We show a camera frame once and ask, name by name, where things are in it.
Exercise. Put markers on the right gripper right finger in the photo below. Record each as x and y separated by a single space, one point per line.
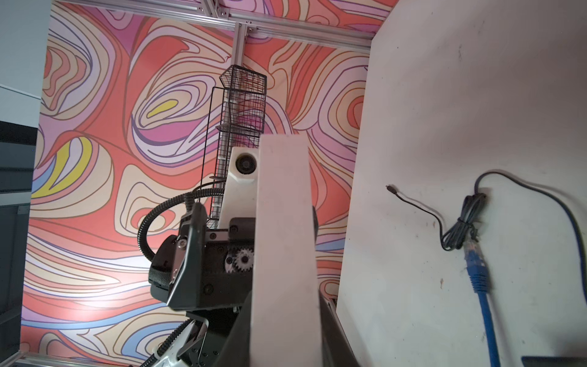
337 351

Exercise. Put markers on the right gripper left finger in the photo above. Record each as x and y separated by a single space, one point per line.
236 351

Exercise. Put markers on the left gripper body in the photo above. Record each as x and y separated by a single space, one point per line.
206 269

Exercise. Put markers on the white network switch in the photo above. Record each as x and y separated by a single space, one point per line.
285 319

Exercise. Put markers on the black power adapter with cable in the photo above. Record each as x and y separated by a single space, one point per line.
473 206

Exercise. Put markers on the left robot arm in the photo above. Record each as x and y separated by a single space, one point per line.
199 340

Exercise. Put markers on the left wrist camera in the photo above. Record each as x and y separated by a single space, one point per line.
241 187

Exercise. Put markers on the black wire basket left wall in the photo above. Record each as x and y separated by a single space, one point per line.
238 122

